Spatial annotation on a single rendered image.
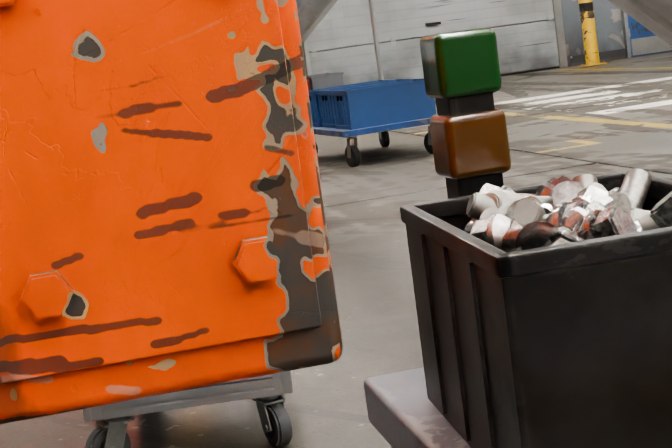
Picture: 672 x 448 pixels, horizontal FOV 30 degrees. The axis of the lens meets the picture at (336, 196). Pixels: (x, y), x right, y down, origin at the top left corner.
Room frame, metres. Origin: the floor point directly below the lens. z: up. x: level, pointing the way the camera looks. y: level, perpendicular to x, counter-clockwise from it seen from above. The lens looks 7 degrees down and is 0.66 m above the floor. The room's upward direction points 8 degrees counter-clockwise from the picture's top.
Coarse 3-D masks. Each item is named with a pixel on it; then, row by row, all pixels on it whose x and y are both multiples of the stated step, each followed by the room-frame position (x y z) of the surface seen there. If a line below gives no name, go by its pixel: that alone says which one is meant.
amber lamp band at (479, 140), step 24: (432, 120) 0.79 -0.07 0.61; (456, 120) 0.76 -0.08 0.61; (480, 120) 0.76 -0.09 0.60; (504, 120) 0.77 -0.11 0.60; (432, 144) 0.79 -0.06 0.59; (456, 144) 0.76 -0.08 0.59; (480, 144) 0.76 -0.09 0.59; (504, 144) 0.77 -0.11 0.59; (456, 168) 0.76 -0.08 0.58; (480, 168) 0.76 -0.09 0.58; (504, 168) 0.77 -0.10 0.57
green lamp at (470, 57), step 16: (448, 32) 0.77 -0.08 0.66; (464, 32) 0.76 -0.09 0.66; (480, 32) 0.76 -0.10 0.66; (432, 48) 0.77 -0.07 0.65; (448, 48) 0.76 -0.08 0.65; (464, 48) 0.76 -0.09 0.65; (480, 48) 0.76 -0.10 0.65; (496, 48) 0.77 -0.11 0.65; (432, 64) 0.77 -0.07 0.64; (448, 64) 0.76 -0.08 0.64; (464, 64) 0.76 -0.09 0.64; (480, 64) 0.76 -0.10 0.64; (496, 64) 0.77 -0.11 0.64; (432, 80) 0.77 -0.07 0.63; (448, 80) 0.76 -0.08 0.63; (464, 80) 0.76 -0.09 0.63; (480, 80) 0.76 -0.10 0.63; (496, 80) 0.77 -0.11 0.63; (432, 96) 0.78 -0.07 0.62; (448, 96) 0.76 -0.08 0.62; (464, 96) 0.76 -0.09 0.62
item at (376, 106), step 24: (312, 96) 7.12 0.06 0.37; (336, 96) 6.69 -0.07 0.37; (360, 96) 6.53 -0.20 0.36; (384, 96) 6.57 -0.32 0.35; (408, 96) 6.61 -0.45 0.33; (312, 120) 7.19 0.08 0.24; (336, 120) 6.74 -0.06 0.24; (360, 120) 6.53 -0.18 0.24; (384, 120) 6.57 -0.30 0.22; (408, 120) 6.61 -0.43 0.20; (384, 144) 7.46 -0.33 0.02
